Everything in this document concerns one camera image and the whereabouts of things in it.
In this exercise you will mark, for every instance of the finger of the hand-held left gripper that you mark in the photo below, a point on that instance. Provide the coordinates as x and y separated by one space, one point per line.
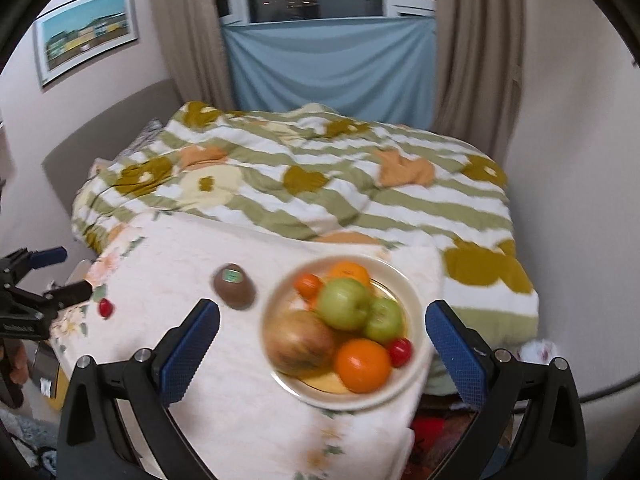
47 256
67 294

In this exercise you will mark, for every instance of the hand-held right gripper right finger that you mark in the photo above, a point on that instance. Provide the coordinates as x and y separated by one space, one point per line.
457 355

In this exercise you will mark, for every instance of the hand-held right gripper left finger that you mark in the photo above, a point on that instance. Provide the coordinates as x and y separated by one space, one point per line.
192 350

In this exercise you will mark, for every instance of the large red tomato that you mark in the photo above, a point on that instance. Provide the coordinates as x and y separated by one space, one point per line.
105 307

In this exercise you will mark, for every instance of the small red tomato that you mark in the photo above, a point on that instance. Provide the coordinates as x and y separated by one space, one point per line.
401 351

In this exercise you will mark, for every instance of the brown kiwi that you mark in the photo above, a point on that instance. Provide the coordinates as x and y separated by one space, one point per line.
234 286

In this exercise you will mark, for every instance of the small green apple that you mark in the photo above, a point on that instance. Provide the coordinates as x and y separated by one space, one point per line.
384 321

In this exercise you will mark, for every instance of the large orange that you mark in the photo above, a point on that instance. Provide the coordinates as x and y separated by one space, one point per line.
363 365

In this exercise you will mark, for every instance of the large yellow apple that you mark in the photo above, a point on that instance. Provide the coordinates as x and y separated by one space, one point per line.
299 342

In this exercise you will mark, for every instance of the large green apple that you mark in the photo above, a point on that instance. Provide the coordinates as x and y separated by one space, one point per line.
344 302

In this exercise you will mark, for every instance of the small orange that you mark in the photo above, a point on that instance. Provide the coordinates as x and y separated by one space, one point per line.
307 285

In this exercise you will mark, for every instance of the cream plate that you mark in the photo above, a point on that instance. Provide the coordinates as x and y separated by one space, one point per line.
320 395

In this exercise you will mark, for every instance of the mandarin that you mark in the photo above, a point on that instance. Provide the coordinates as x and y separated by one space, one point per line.
350 272

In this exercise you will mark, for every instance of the floral tablecloth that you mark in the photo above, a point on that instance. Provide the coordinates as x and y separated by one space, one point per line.
200 260

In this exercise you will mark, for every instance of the grey headboard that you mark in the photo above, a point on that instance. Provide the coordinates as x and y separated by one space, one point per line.
100 130

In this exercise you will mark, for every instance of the grey patterned pillow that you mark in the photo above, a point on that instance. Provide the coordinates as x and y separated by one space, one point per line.
145 135

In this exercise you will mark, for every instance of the striped floral quilt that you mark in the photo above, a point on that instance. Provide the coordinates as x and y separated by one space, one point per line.
325 195

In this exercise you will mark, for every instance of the beige curtain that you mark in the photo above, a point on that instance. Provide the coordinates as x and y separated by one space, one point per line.
185 35
475 60

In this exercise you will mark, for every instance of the blue cloth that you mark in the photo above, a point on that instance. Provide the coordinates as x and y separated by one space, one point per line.
325 70

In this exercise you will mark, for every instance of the framed wall picture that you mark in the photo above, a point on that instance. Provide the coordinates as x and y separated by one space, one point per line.
85 30

